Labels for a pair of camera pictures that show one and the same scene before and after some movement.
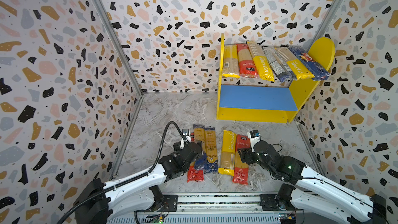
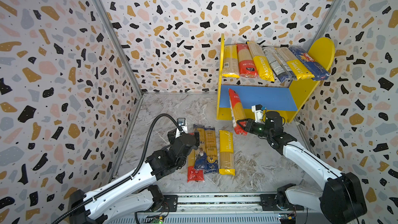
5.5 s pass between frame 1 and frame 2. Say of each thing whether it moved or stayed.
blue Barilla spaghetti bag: stayed
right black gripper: moved
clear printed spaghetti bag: stayed
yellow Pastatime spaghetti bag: stayed
